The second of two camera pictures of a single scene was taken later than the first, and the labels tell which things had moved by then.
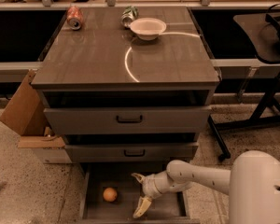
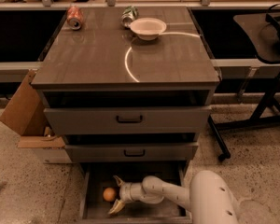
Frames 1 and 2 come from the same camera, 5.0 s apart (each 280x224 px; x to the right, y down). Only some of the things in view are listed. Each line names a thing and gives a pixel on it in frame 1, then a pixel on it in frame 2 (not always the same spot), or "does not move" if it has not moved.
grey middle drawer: x=130 y=152 does not move
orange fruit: x=109 y=194 does not move
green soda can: x=129 y=14 does not move
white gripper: x=152 y=185 → x=125 y=191
